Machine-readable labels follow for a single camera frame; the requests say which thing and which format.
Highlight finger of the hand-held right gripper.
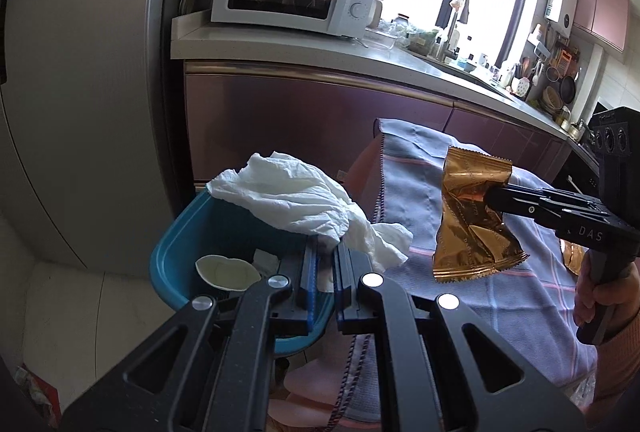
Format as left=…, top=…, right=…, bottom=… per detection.
left=481, top=184, right=571, bottom=230
left=502, top=181, right=606, bottom=213

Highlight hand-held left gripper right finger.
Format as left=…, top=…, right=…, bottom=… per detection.
left=334, top=242, right=588, bottom=432

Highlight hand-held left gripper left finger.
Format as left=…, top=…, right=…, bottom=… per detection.
left=60, top=239, right=321, bottom=432

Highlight gold foil wrapper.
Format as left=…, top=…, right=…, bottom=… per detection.
left=432, top=146, right=528, bottom=283
left=562, top=242, right=587, bottom=277

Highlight crushed white paper cup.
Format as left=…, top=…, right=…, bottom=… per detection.
left=195, top=254, right=262, bottom=293

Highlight white tissue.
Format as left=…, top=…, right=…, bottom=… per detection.
left=206, top=152, right=414, bottom=273

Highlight blue plastic bin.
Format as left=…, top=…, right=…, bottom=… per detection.
left=150, top=186, right=336, bottom=344

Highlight person's right forearm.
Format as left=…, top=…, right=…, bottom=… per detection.
left=585, top=317, right=640, bottom=428

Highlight person's right hand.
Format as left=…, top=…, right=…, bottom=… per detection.
left=572, top=259, right=640, bottom=343

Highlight black built-in oven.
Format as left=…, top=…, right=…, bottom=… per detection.
left=550, top=139, right=603, bottom=200

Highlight bamboo basket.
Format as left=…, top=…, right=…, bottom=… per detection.
left=542, top=84, right=563, bottom=113

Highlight blue checked cloth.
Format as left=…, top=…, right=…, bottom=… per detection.
left=345, top=118, right=601, bottom=423

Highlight hanging black frying pan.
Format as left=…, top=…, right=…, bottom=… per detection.
left=559, top=74, right=577, bottom=105

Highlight white vertical pipe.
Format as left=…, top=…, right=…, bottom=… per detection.
left=582, top=44, right=606, bottom=123

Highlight purple base cabinets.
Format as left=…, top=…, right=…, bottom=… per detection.
left=182, top=62, right=573, bottom=223

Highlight brown bag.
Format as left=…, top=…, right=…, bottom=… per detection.
left=407, top=29, right=441, bottom=55

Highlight metal kitchen faucet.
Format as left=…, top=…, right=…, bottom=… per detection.
left=442, top=0, right=476, bottom=62

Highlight white water heater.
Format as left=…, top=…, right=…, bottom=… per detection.
left=544, top=0, right=578, bottom=37

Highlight clear plastic bag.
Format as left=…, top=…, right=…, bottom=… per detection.
left=380, top=19, right=416, bottom=37

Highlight clear glass container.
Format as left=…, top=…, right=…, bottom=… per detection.
left=362, top=28, right=398, bottom=50

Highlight white kitchen countertop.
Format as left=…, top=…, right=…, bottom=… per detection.
left=171, top=9, right=571, bottom=140

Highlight white blender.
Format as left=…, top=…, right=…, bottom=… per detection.
left=367, top=0, right=387, bottom=30

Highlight red printed packet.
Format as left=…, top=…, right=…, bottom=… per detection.
left=15, top=364, right=61, bottom=428

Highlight grey refrigerator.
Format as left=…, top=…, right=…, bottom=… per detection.
left=0, top=0, right=216, bottom=263

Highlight grey wall rack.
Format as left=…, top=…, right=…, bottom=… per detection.
left=527, top=24, right=551, bottom=57

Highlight pink wall cabinet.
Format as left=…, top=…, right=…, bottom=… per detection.
left=570, top=0, right=631, bottom=52

